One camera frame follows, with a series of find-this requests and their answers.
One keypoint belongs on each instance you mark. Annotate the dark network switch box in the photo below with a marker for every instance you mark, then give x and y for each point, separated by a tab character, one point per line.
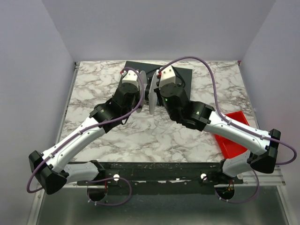
183	75

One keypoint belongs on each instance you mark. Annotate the grey cable spool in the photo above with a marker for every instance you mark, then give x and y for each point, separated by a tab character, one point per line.
150	96

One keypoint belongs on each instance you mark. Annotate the red plastic tray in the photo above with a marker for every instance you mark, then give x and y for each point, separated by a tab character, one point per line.
231	148

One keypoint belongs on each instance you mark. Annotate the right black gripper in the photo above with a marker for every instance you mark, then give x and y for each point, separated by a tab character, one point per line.
156	93

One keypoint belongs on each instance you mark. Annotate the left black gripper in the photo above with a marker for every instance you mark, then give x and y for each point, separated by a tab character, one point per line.
140	87

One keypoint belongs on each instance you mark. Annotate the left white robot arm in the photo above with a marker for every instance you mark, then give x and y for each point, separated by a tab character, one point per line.
48	167

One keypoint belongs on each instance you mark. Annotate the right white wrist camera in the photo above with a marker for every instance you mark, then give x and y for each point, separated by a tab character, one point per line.
165	77

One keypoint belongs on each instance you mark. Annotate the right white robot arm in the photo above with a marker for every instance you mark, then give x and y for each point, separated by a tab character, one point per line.
261	151

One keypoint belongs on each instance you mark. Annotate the aluminium frame rail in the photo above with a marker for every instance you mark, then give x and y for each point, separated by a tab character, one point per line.
62	122

